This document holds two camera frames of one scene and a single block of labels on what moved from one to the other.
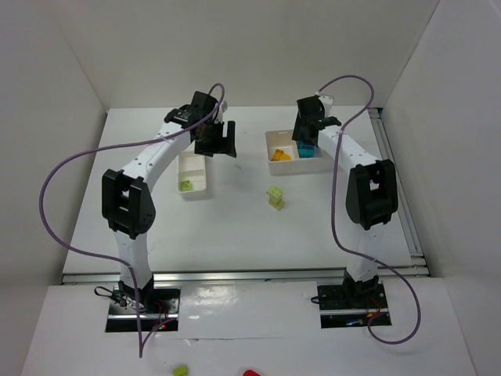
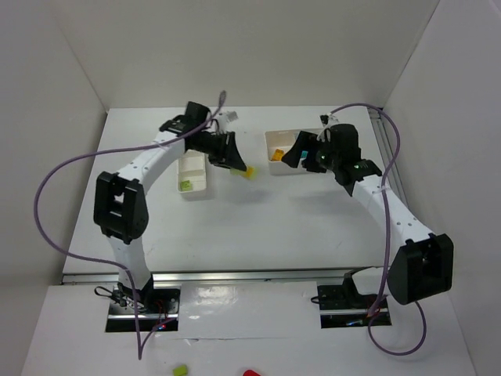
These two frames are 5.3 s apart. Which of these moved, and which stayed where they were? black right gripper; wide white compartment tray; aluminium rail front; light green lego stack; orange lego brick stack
Moved: light green lego stack; black right gripper
Stayed: wide white compartment tray; orange lego brick stack; aluminium rail front
